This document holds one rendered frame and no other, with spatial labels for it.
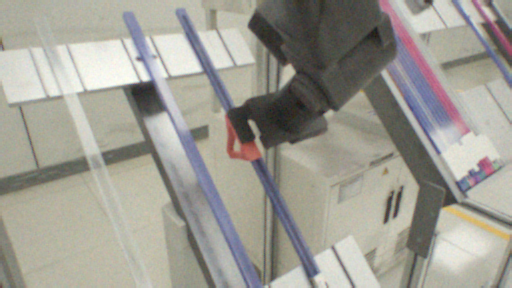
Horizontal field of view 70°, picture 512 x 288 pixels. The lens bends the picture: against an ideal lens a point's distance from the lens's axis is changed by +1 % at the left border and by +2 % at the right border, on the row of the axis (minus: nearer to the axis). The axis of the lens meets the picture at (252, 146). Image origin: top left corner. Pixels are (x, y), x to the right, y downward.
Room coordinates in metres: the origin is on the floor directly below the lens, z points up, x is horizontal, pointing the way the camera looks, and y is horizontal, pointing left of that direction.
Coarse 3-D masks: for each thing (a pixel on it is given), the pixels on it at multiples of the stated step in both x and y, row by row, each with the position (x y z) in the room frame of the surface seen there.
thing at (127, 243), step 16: (48, 32) 0.46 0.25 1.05; (48, 48) 0.44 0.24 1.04; (64, 64) 0.43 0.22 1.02; (64, 80) 0.42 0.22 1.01; (64, 96) 0.40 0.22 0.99; (80, 112) 0.39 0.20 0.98; (80, 128) 0.38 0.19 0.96; (96, 144) 0.37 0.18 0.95; (96, 160) 0.35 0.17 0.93; (96, 176) 0.34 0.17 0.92; (112, 192) 0.33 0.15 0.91; (112, 208) 0.32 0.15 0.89; (112, 224) 0.31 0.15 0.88; (128, 240) 0.30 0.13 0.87; (128, 256) 0.28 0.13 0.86; (144, 272) 0.28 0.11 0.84
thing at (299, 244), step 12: (180, 12) 0.58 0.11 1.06; (192, 24) 0.57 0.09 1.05; (192, 36) 0.55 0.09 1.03; (204, 48) 0.54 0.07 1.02; (204, 60) 0.53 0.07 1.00; (216, 72) 0.52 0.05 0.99; (216, 84) 0.50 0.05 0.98; (228, 96) 0.49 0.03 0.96; (228, 108) 0.48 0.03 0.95; (264, 168) 0.42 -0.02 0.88; (264, 180) 0.41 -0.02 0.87; (276, 192) 0.40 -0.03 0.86; (276, 204) 0.39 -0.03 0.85; (288, 216) 0.38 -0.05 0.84; (288, 228) 0.37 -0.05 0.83; (300, 240) 0.36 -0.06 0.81; (300, 252) 0.35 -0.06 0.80; (312, 264) 0.34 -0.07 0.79; (312, 276) 0.33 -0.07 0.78
